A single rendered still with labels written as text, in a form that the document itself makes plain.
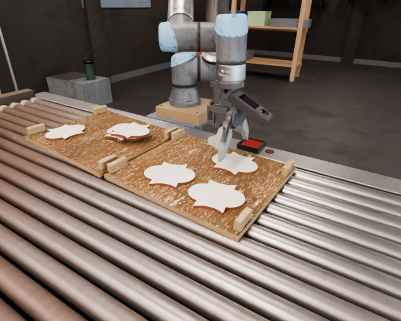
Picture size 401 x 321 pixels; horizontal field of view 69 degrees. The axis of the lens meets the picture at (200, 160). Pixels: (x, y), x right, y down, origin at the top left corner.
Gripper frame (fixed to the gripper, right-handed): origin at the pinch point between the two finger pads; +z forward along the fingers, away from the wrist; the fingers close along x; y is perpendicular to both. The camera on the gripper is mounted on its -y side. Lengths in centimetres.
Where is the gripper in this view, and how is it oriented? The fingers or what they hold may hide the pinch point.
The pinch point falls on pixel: (235, 153)
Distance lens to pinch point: 83.0
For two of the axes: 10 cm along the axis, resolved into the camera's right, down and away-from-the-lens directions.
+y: -8.2, -2.4, 5.1
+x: -5.7, 3.8, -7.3
